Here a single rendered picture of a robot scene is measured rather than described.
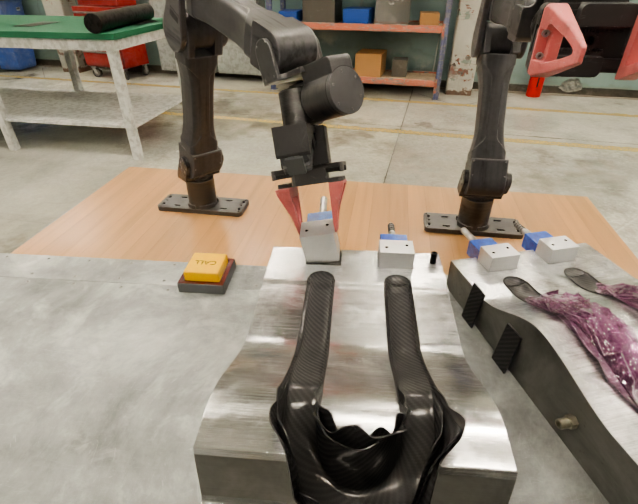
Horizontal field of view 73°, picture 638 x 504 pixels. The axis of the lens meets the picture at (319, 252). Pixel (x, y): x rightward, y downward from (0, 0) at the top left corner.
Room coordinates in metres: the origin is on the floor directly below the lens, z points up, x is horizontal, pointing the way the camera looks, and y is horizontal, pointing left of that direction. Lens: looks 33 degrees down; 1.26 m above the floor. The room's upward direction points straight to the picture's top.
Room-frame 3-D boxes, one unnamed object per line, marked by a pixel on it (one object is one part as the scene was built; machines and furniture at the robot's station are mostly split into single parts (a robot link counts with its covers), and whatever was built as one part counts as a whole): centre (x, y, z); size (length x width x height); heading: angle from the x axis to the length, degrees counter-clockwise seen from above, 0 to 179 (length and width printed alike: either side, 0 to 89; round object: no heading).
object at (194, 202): (0.89, 0.27, 0.84); 0.20 x 0.07 x 0.08; 81
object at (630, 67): (0.45, -0.29, 1.20); 0.09 x 0.07 x 0.07; 171
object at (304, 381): (0.33, -0.05, 0.92); 0.35 x 0.16 x 0.09; 175
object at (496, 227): (0.79, -0.33, 0.84); 0.20 x 0.07 x 0.08; 81
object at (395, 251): (0.58, -0.12, 0.89); 0.13 x 0.05 x 0.05; 175
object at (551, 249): (0.65, -0.39, 0.86); 0.13 x 0.05 x 0.05; 12
